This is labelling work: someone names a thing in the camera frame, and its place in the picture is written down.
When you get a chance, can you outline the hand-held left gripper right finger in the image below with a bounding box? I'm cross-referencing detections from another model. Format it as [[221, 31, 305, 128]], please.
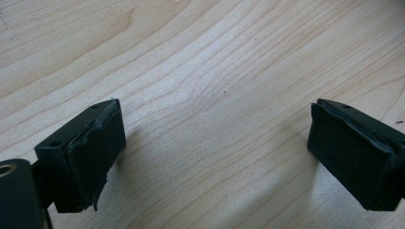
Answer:
[[307, 98, 405, 212]]

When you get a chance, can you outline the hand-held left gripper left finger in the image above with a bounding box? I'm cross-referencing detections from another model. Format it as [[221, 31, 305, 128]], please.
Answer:
[[33, 98, 127, 214]]

